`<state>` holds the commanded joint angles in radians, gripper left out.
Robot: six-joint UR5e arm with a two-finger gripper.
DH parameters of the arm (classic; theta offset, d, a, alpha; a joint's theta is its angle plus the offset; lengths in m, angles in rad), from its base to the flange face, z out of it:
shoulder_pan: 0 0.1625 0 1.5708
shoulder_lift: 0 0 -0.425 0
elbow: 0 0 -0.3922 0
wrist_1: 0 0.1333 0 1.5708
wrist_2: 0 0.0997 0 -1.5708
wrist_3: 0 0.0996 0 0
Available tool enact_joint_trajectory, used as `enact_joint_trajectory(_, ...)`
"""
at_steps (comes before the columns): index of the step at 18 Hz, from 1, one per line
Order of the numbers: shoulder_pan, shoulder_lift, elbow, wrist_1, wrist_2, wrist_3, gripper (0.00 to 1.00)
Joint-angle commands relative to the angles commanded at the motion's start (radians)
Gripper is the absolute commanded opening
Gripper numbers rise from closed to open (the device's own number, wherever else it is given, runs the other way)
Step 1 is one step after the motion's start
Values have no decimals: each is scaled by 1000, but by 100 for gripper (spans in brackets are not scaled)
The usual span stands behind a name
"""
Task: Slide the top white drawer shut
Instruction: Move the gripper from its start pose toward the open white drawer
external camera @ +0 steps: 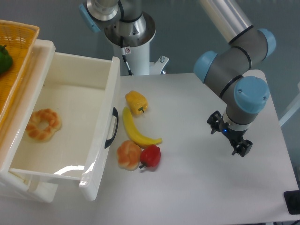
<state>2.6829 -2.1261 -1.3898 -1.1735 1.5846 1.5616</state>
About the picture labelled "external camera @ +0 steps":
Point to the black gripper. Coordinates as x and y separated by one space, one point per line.
232 131

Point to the white drawer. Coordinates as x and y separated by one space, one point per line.
83 91

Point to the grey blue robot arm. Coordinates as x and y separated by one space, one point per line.
224 74

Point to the white drawer cabinet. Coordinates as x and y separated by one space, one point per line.
15 185

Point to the red bell pepper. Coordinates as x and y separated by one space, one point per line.
150 157

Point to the yellow banana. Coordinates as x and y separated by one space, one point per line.
134 134

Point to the black device at table edge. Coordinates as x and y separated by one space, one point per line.
292 200

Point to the yellow bell pepper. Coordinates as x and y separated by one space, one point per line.
137 102

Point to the round knotted bread roll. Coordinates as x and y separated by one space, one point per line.
128 155

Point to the orange woven basket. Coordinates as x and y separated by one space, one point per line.
20 39

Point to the green bell pepper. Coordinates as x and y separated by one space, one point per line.
6 60

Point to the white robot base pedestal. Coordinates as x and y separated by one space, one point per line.
131 44

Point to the ring shaped bread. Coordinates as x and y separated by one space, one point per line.
43 124

